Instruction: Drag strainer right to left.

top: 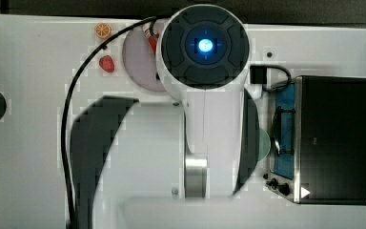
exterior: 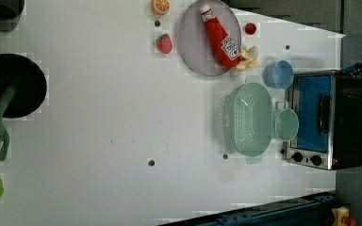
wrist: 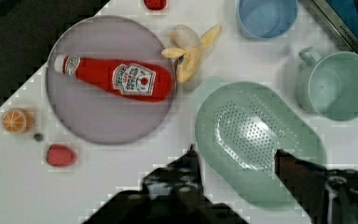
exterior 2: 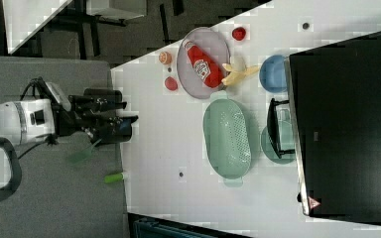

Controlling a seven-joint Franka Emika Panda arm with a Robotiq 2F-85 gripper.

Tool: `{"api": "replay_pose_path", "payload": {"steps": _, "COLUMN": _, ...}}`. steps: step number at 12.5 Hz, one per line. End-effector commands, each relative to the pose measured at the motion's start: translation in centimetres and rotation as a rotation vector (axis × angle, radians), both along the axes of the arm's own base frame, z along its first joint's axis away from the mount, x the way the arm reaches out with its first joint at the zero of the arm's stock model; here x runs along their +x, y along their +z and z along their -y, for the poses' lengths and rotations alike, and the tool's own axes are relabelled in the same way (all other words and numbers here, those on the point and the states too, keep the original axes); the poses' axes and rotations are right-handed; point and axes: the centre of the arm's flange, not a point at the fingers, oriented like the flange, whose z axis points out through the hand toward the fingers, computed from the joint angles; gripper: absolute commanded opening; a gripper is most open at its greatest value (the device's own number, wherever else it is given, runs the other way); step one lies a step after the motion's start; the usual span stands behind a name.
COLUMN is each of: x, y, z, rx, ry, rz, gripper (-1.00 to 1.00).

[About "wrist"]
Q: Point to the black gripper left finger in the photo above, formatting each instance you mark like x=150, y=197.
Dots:
x=169, y=195

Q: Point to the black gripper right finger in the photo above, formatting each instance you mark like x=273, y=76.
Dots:
x=329, y=196

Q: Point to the green perforated strainer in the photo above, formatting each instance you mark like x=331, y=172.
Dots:
x=238, y=129

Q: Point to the green mug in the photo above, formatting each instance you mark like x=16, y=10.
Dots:
x=328, y=86

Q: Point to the red ketchup bottle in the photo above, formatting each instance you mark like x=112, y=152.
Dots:
x=130, y=79

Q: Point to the purple round plate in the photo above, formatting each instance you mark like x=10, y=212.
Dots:
x=91, y=113

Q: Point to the peeled toy banana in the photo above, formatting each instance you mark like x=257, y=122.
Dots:
x=189, y=49

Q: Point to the orange slice toy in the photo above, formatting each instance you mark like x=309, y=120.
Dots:
x=17, y=120

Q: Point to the blue bowl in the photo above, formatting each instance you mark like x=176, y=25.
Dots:
x=266, y=19

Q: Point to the dark red strawberry toy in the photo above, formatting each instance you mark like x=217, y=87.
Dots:
x=155, y=4

